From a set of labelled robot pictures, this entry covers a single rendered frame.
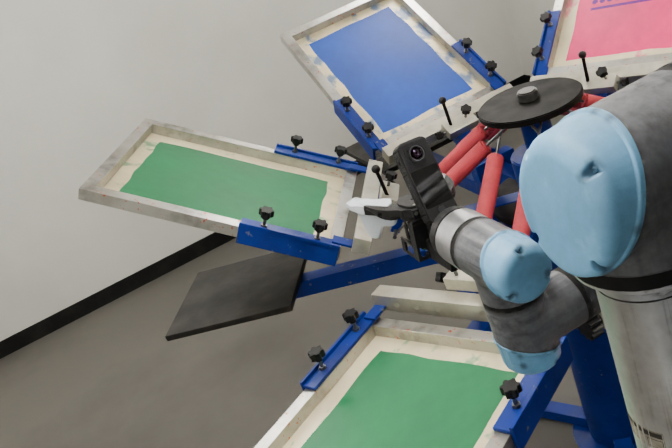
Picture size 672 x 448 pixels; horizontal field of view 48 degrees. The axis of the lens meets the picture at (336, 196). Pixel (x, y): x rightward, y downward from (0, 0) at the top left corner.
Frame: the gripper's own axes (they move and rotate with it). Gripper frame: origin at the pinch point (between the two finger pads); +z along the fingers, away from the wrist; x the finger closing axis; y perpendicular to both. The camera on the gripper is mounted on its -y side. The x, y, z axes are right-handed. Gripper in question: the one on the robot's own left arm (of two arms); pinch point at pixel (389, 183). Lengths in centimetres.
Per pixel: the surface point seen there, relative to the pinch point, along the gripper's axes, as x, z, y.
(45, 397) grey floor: -107, 330, 183
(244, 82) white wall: 77, 414, 57
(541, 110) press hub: 80, 75, 25
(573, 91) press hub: 92, 76, 23
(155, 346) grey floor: -39, 321, 174
